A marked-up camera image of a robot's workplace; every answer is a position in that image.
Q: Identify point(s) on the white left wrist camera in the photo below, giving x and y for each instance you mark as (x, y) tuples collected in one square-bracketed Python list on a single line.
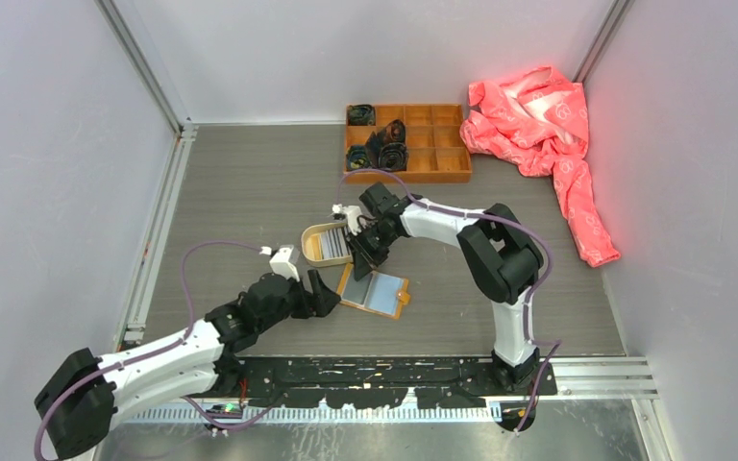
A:
[(283, 262)]

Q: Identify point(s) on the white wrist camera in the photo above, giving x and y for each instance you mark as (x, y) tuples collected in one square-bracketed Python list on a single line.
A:
[(283, 262), (349, 215)]

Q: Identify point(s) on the dark rolled fabric top left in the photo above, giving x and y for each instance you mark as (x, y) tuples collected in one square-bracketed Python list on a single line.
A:
[(361, 115)]

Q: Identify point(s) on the orange leather card holder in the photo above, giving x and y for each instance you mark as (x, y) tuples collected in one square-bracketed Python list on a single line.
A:
[(377, 293)]

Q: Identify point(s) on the dark rolled fabric bottom centre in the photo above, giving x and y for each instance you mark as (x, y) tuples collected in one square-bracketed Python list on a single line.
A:
[(393, 157)]

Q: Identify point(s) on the stack of credit cards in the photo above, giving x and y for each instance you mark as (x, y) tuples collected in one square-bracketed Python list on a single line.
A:
[(333, 243)]

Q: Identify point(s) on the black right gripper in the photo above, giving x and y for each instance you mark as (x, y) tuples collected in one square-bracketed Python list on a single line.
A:
[(365, 260)]

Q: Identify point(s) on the orange wooden compartment tray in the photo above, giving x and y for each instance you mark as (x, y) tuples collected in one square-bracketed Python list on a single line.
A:
[(436, 153)]

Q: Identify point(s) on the pink crumpled cloth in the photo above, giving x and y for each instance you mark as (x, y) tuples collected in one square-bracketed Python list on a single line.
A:
[(539, 122)]

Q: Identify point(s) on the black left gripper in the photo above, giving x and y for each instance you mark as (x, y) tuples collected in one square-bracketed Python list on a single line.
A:
[(317, 302)]

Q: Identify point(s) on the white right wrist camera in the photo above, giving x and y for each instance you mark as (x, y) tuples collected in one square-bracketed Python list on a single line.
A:
[(349, 215)]

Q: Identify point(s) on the beige oval card tray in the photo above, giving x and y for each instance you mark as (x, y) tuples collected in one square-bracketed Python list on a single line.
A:
[(311, 248)]

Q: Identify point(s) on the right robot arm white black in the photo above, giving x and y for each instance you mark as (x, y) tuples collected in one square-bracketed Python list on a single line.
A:
[(506, 260)]

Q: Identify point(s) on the dark rolled fabric bottom left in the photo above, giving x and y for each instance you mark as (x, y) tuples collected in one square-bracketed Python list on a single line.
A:
[(358, 157)]

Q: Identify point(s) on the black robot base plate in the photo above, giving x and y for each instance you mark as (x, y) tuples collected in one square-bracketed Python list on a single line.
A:
[(370, 382)]

